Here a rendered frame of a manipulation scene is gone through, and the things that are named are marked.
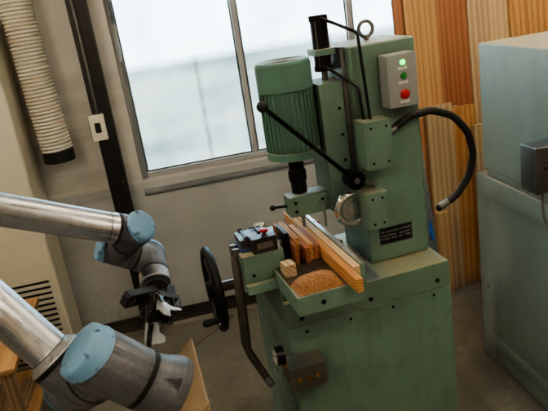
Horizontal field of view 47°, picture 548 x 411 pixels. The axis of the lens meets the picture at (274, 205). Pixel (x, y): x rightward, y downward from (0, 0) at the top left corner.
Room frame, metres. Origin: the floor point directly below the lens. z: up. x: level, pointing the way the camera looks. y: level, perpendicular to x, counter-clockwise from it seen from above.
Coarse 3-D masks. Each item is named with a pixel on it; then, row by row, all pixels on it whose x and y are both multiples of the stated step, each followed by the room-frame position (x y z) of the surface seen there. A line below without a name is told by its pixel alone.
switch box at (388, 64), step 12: (384, 60) 1.88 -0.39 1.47; (396, 60) 1.88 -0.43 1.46; (408, 60) 1.89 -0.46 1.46; (384, 72) 1.89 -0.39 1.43; (396, 72) 1.88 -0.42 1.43; (408, 72) 1.89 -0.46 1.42; (384, 84) 1.90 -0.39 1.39; (396, 84) 1.88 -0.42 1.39; (408, 84) 1.89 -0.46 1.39; (384, 96) 1.91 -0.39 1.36; (396, 96) 1.88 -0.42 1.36
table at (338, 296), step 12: (300, 264) 1.78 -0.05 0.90; (312, 264) 1.76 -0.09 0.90; (324, 264) 1.75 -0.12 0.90; (276, 276) 1.75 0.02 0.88; (252, 288) 1.74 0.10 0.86; (264, 288) 1.75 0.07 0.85; (276, 288) 1.76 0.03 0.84; (288, 288) 1.64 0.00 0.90; (336, 288) 1.58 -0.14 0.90; (348, 288) 1.59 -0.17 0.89; (288, 300) 1.66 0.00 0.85; (300, 300) 1.56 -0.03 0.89; (312, 300) 1.57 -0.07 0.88; (324, 300) 1.57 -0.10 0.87; (336, 300) 1.58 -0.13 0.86; (348, 300) 1.59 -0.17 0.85; (360, 300) 1.60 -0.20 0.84; (300, 312) 1.56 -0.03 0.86; (312, 312) 1.56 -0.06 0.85
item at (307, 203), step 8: (288, 192) 1.99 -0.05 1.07; (304, 192) 1.97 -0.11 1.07; (312, 192) 1.95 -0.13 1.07; (320, 192) 1.95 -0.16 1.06; (288, 200) 1.94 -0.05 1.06; (296, 200) 1.93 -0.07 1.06; (304, 200) 1.94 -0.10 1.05; (312, 200) 1.95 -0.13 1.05; (328, 200) 1.96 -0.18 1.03; (288, 208) 1.95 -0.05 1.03; (296, 208) 1.93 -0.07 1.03; (304, 208) 1.94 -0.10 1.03; (312, 208) 1.95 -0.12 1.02; (320, 208) 1.95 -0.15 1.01; (328, 208) 1.96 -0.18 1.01; (296, 216) 1.93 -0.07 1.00; (304, 216) 1.97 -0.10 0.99
